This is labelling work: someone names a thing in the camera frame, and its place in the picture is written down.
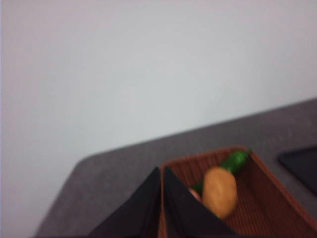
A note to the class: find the brown wicker basket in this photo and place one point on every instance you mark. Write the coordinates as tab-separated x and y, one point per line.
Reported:
260	198

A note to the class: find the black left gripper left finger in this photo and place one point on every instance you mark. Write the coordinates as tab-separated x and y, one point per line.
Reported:
138	213

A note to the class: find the black rectangular tray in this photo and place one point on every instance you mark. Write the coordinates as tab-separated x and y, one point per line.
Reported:
302	166

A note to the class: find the pink round food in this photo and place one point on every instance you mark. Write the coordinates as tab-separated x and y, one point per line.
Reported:
196	194

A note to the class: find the green pepper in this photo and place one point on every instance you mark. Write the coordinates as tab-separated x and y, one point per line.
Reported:
235	160

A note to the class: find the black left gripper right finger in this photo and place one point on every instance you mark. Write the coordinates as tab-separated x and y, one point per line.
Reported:
188	218

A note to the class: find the orange-brown potato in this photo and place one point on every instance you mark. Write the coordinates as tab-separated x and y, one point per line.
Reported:
220	191

